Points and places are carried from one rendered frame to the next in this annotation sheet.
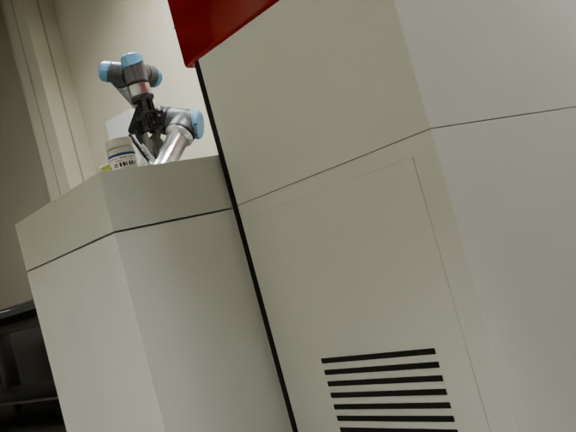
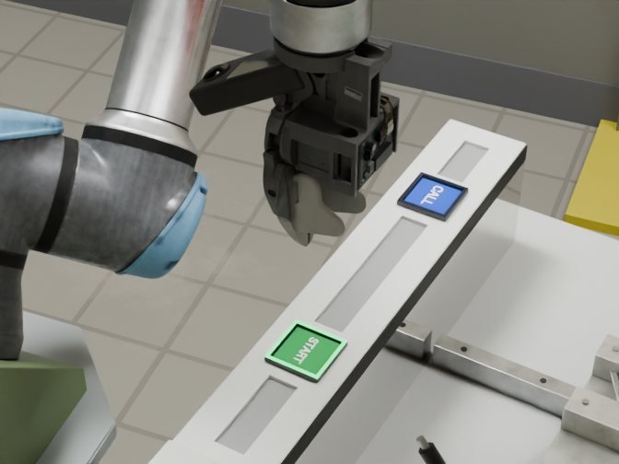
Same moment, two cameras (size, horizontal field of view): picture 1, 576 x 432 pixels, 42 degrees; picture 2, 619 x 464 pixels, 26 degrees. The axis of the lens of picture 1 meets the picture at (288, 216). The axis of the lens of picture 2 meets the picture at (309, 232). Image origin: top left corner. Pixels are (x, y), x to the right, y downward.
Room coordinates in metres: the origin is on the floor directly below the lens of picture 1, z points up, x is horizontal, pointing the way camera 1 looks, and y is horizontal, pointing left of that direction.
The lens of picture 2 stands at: (1.69, 0.68, 1.84)
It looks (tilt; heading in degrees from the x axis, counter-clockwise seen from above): 40 degrees down; 340
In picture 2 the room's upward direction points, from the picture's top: straight up
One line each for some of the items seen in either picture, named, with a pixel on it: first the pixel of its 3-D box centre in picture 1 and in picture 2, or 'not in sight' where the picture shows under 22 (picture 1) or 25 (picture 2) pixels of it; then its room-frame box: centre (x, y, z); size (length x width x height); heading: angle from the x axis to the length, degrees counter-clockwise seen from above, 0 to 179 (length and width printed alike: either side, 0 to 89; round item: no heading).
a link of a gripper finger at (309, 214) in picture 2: (150, 145); (314, 217); (2.47, 0.38, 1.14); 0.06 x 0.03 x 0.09; 39
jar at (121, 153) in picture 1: (122, 158); not in sight; (1.89, 0.37, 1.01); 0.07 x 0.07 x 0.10
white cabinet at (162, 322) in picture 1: (245, 352); not in sight; (2.29, 0.23, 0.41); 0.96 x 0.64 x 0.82; 129
